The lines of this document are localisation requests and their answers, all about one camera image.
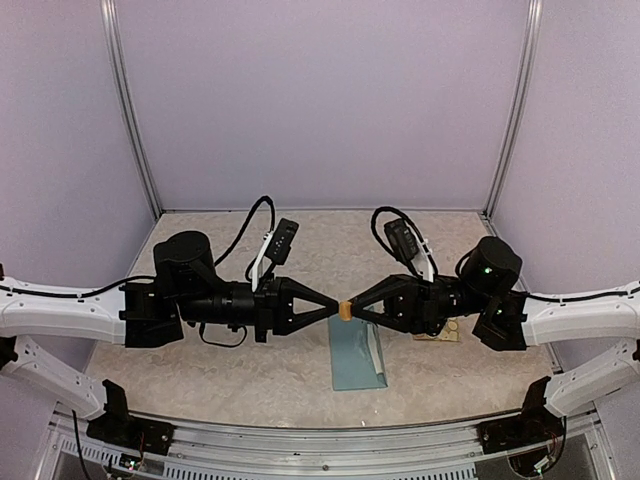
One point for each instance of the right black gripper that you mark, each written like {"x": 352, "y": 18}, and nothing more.
{"x": 412, "y": 304}

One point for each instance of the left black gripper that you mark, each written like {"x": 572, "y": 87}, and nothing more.
{"x": 273, "y": 305}

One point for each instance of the round brown seal sticker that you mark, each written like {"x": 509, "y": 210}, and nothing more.
{"x": 345, "y": 311}

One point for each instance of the blue envelope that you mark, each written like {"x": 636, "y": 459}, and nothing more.
{"x": 356, "y": 355}

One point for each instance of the yellow paper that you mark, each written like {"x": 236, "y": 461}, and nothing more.
{"x": 449, "y": 333}

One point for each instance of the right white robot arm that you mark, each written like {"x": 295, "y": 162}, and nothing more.
{"x": 510, "y": 320}

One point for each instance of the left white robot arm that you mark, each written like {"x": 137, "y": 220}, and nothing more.
{"x": 144, "y": 312}

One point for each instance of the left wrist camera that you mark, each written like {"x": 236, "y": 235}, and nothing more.
{"x": 280, "y": 244}

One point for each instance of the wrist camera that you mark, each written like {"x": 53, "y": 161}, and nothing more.
{"x": 402, "y": 241}
{"x": 280, "y": 244}

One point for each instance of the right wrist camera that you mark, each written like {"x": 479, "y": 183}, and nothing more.
{"x": 402, "y": 241}

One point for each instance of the aluminium front rail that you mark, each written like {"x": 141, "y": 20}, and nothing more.
{"x": 205, "y": 450}

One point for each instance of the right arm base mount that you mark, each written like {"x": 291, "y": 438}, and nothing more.
{"x": 518, "y": 431}

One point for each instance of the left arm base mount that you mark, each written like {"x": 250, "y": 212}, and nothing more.
{"x": 131, "y": 432}

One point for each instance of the right aluminium corner post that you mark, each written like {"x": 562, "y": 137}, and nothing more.
{"x": 517, "y": 108}

